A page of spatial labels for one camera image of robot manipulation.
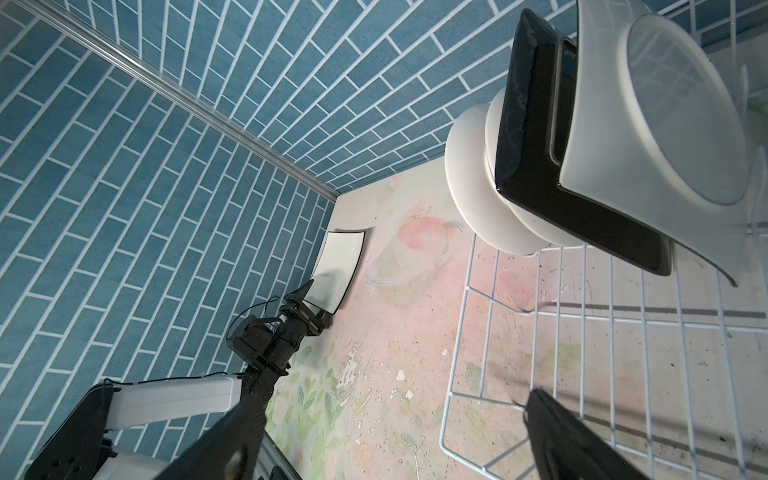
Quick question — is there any left corner metal profile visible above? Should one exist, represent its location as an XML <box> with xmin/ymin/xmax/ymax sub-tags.
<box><xmin>19</xmin><ymin>0</ymin><xmax>339</xmax><ymax>202</ymax></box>

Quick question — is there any round white plate outer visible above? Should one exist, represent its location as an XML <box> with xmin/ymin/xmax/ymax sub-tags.
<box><xmin>444</xmin><ymin>104</ymin><xmax>548</xmax><ymax>255</ymax></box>

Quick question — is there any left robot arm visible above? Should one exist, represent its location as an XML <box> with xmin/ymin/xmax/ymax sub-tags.
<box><xmin>25</xmin><ymin>278</ymin><xmax>345</xmax><ymax>479</ymax></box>

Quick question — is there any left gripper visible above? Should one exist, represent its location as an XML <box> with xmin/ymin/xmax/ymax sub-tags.
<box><xmin>264</xmin><ymin>279</ymin><xmax>332</xmax><ymax>360</ymax></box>

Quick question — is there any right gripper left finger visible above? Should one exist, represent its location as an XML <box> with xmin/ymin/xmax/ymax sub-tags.
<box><xmin>157</xmin><ymin>383</ymin><xmax>268</xmax><ymax>479</ymax></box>

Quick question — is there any white square plate black rim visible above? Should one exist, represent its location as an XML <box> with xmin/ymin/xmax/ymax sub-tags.
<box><xmin>559</xmin><ymin>1</ymin><xmax>757</xmax><ymax>285</ymax></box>

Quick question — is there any white wire dish rack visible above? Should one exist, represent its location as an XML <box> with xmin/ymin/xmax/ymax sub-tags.
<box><xmin>439</xmin><ymin>0</ymin><xmax>768</xmax><ymax>480</ymax></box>

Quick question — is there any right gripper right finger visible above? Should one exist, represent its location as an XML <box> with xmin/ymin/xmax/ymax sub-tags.
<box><xmin>524</xmin><ymin>389</ymin><xmax>646</xmax><ymax>479</ymax></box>

